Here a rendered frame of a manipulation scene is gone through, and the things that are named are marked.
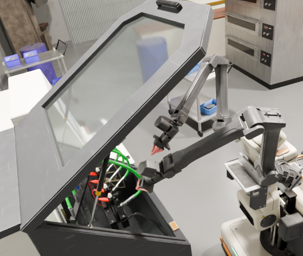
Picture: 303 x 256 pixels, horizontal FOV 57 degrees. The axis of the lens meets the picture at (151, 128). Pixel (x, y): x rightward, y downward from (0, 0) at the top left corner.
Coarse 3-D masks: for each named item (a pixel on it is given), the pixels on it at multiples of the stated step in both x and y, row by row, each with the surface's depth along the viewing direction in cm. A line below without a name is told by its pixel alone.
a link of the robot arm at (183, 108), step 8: (216, 56) 151; (200, 64) 158; (208, 64) 151; (216, 64) 151; (200, 72) 151; (208, 72) 152; (200, 80) 151; (192, 88) 149; (200, 88) 151; (184, 96) 150; (192, 96) 149; (184, 104) 146; (192, 104) 149; (176, 112) 150; (184, 112) 146; (176, 120) 145
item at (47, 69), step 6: (24, 48) 584; (30, 48) 576; (36, 48) 569; (42, 48) 578; (36, 66) 582; (42, 66) 587; (48, 66) 598; (42, 72) 592; (48, 72) 601; (54, 72) 621; (48, 78) 604; (54, 78) 618
